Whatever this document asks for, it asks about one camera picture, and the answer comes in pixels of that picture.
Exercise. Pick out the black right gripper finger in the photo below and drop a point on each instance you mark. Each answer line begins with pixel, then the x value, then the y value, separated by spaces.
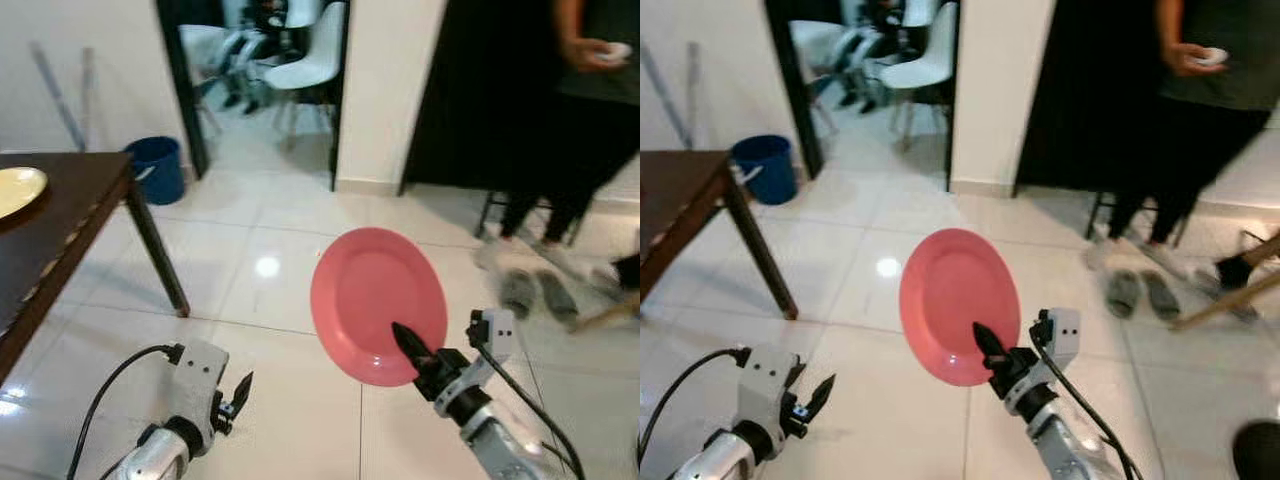
pixel 412 345
pixel 992 345

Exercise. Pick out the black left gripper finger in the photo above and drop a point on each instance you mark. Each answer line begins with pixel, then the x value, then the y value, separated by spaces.
pixel 244 392
pixel 819 398

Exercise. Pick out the pink plate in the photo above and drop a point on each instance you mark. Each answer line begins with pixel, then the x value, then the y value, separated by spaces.
pixel 370 290
pixel 950 290

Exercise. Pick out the small white bowl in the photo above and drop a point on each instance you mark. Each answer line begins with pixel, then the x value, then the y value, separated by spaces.
pixel 1214 56
pixel 618 52

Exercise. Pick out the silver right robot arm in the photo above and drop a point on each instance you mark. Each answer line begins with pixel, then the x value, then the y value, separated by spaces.
pixel 1060 450
pixel 500 445

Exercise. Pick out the person's right forearm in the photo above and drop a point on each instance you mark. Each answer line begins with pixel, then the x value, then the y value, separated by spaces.
pixel 1170 22
pixel 570 20

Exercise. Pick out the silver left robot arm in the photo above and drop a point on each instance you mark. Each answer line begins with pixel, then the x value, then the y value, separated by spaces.
pixel 715 462
pixel 150 462

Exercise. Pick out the person's right hand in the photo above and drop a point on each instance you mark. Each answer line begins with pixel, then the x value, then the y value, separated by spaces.
pixel 588 55
pixel 1183 58

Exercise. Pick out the grey slipper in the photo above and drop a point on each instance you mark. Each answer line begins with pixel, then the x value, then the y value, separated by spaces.
pixel 1123 294
pixel 1162 296
pixel 560 298
pixel 517 295

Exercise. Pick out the black metal stool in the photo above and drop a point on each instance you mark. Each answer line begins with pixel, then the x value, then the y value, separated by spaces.
pixel 487 212
pixel 1098 212

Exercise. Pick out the light wooden bar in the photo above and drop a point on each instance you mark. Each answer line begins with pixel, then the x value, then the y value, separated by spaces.
pixel 1225 300
pixel 610 315

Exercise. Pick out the small black object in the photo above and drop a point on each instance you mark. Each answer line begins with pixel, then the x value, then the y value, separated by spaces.
pixel 628 272
pixel 1238 272

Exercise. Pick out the dark wooden table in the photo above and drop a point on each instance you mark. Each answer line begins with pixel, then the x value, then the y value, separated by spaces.
pixel 60 230
pixel 680 210

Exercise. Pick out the blue bucket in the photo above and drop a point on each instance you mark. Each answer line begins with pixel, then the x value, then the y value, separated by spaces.
pixel 158 170
pixel 765 170

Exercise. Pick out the black rounded object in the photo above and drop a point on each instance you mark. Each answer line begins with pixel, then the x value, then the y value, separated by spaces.
pixel 1260 452

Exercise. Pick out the black door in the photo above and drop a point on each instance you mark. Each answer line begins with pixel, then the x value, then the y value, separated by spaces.
pixel 470 90
pixel 1080 90

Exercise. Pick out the person in dark clothes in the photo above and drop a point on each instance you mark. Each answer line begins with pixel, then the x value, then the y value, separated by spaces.
pixel 1190 140
pixel 590 140

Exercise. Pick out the white plastic chair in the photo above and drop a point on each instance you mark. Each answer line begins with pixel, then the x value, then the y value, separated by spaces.
pixel 315 55
pixel 925 55
pixel 205 45
pixel 815 40

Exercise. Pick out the yellow plate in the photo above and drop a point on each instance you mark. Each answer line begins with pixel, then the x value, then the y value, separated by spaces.
pixel 18 190

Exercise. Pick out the grey metal rod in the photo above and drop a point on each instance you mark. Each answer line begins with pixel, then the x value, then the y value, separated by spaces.
pixel 665 95
pixel 58 95

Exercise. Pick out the seated person in background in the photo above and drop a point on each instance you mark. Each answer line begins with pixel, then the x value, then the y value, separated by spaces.
pixel 262 15
pixel 880 15

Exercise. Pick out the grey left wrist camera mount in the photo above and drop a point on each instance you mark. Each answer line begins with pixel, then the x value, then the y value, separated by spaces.
pixel 765 385
pixel 197 375

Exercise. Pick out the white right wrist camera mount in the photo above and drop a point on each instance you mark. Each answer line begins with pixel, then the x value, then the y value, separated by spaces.
pixel 1063 328
pixel 497 330

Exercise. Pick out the black door frame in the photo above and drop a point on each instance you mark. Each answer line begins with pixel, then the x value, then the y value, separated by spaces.
pixel 178 80
pixel 790 80

